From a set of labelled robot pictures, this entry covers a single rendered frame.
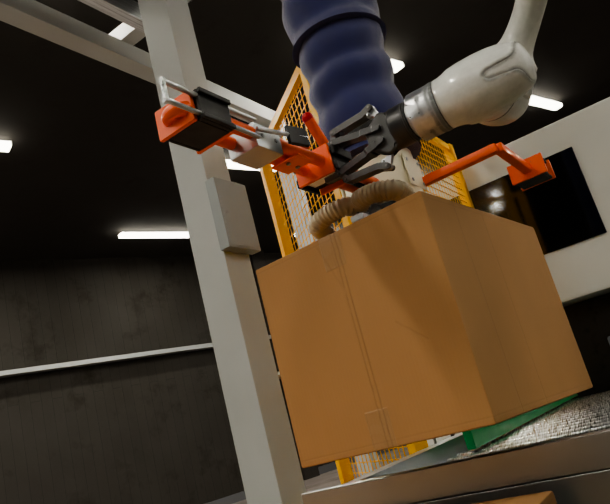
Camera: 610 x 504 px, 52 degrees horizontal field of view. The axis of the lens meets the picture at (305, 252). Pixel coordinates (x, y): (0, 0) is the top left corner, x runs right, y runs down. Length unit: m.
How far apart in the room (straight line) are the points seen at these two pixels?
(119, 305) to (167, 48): 7.28
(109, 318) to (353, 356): 8.72
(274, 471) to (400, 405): 1.30
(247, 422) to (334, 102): 1.35
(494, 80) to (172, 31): 2.06
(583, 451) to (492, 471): 0.17
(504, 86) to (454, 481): 0.72
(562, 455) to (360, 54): 0.92
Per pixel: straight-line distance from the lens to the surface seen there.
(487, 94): 1.08
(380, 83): 1.47
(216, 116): 0.94
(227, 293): 2.45
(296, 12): 1.60
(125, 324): 9.85
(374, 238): 1.13
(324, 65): 1.51
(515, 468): 1.25
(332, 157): 1.20
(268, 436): 2.37
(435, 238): 1.08
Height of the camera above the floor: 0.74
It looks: 15 degrees up
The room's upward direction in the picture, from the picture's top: 15 degrees counter-clockwise
